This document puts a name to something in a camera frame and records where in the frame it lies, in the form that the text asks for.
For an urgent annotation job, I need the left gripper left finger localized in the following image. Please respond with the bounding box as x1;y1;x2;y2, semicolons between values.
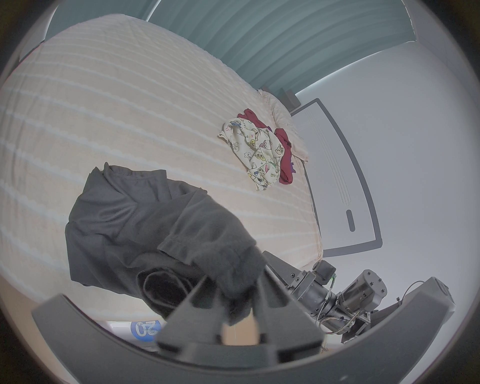
155;275;223;354

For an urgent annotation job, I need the dark red garment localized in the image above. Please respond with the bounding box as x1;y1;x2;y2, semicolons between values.
237;109;295;185

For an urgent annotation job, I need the cream pillow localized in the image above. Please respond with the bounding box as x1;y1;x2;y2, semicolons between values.
257;89;310;163

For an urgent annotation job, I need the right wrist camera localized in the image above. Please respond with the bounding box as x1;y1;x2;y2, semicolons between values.
312;260;337;287

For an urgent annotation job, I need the bed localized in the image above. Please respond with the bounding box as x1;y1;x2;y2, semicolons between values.
0;14;384;313

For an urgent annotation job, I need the grey bedside table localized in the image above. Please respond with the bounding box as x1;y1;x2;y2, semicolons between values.
279;87;301;107

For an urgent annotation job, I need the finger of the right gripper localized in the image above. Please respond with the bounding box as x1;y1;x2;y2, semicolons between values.
261;250;301;287

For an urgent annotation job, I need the black polo shirt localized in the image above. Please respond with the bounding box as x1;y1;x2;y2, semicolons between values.
64;162;268;328

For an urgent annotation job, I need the blue-green curtain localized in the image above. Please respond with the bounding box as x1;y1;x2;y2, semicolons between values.
147;0;418;97
48;0;161;39

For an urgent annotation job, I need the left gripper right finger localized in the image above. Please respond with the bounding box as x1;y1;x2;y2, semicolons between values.
253;263;325;364

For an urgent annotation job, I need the white printed pyjama top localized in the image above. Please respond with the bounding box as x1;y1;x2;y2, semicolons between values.
218;118;283;192

